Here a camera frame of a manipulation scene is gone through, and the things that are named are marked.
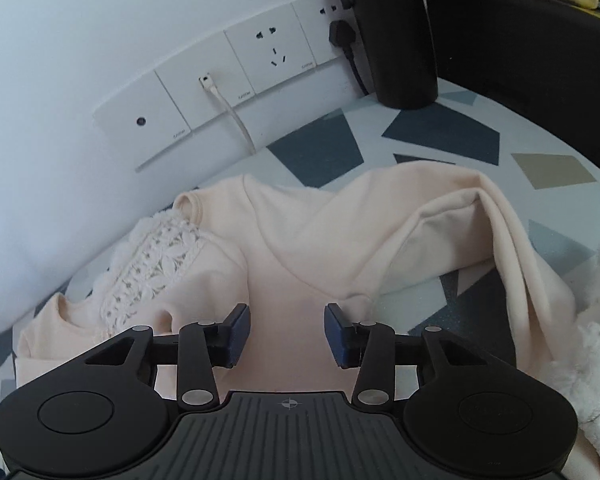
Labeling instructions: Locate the cream lace-trimmed garment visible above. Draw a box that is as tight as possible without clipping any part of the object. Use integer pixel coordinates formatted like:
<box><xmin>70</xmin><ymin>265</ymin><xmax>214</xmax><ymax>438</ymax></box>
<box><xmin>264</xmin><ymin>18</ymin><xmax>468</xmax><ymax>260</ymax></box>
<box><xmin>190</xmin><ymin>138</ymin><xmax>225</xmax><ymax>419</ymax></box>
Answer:
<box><xmin>0</xmin><ymin>162</ymin><xmax>600</xmax><ymax>479</ymax></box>

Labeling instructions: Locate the white wall socket panel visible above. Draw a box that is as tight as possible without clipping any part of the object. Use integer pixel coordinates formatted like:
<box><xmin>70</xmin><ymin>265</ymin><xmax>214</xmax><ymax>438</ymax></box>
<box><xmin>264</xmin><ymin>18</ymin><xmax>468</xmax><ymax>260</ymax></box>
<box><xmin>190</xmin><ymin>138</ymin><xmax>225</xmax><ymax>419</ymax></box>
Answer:
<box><xmin>93</xmin><ymin>0</ymin><xmax>350</xmax><ymax>169</ymax></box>

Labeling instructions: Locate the black power plug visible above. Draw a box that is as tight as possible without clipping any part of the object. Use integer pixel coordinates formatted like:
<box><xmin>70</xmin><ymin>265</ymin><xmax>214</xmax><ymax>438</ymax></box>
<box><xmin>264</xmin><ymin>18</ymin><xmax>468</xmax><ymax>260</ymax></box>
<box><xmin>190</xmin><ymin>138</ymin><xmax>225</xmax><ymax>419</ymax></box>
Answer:
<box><xmin>328</xmin><ymin>20</ymin><xmax>370</xmax><ymax>96</ymax></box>

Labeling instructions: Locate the black thermos bottle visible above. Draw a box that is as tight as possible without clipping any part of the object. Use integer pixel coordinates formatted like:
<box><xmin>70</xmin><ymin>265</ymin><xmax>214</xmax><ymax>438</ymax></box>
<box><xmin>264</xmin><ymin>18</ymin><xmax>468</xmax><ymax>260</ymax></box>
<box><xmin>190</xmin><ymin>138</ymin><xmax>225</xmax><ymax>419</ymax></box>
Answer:
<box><xmin>341</xmin><ymin>0</ymin><xmax>438</xmax><ymax>110</ymax></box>

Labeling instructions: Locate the black cabinet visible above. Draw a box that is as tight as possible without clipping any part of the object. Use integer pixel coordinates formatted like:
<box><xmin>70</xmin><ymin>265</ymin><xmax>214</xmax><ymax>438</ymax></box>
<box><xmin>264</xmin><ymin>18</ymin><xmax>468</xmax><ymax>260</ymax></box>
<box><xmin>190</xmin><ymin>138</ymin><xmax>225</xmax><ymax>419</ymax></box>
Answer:
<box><xmin>426</xmin><ymin>0</ymin><xmax>600</xmax><ymax>168</ymax></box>

